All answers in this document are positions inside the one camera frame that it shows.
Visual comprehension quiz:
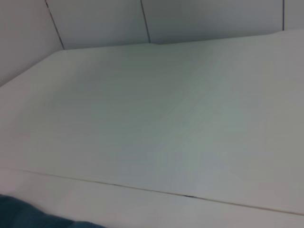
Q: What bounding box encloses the blue teal shirt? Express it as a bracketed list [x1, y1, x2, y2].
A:
[0, 193, 105, 228]

